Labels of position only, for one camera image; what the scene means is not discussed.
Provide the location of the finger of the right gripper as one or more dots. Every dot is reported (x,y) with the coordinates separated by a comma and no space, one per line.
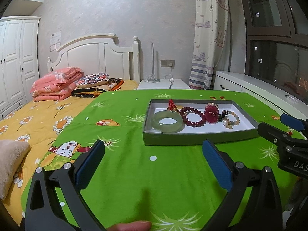
(299,125)
(278,137)

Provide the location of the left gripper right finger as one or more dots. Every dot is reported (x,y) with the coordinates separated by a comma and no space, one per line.
(263,210)

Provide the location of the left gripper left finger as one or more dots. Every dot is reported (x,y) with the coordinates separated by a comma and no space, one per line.
(43,210)

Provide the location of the red rose pendant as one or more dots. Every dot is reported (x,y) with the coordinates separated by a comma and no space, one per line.
(211,115)

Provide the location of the pale green jade bangle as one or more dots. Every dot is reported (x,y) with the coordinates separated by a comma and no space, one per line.
(167,122)

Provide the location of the thin gold bangles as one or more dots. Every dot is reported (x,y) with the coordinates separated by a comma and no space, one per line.
(176,108)

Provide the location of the fingertip at bottom edge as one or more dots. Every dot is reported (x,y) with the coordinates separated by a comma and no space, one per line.
(133,226)

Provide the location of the white window cabinet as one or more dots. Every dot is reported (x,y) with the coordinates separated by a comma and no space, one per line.
(275,98)

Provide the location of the beige plush cushion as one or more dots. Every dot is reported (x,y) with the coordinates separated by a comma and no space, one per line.
(12,154)

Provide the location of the yellow floral bedsheet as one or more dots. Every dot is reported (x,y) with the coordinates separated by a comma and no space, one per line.
(59,132)

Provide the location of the dark framed window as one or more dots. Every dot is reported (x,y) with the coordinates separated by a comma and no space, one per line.
(276,32)

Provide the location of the grey shallow tray box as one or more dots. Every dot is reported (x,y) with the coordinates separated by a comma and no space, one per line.
(239,126)

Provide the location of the white nightstand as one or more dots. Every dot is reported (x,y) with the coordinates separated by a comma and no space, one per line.
(177,84)

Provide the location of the folded pink quilt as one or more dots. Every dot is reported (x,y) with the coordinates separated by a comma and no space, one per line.
(57,85)

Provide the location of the patterned pillow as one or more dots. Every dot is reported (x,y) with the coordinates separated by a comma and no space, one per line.
(92,80)

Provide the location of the sailboat print curtain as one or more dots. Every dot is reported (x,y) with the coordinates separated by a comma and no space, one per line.
(210,34)

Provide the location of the white desk lamp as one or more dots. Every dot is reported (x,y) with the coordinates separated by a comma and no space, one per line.
(152,78)

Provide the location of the black orange blanket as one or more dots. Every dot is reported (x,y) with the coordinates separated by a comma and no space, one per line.
(93,92)

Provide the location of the white wardrobe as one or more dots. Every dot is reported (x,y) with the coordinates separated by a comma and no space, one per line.
(19,61)

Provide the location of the white bed headboard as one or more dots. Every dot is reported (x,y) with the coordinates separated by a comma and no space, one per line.
(98,52)

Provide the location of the wall power socket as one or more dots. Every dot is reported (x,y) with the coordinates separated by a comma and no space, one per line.
(167,63)

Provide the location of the wall paper notices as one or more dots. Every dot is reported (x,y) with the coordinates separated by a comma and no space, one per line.
(55,41)

